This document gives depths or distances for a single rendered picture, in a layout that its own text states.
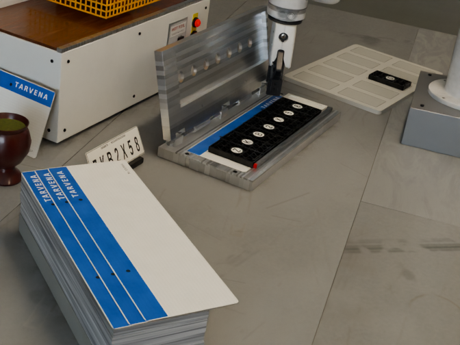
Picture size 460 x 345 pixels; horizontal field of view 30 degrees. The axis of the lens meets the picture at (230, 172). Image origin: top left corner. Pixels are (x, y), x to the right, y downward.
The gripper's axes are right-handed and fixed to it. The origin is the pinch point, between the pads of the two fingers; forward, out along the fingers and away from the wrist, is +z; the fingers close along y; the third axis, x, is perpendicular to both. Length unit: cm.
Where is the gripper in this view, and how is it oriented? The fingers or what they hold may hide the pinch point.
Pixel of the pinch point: (274, 82)
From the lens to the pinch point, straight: 194.5
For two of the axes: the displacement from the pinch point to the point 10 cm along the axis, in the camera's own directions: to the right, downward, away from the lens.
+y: 0.4, -4.8, 8.8
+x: -9.9, -1.4, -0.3
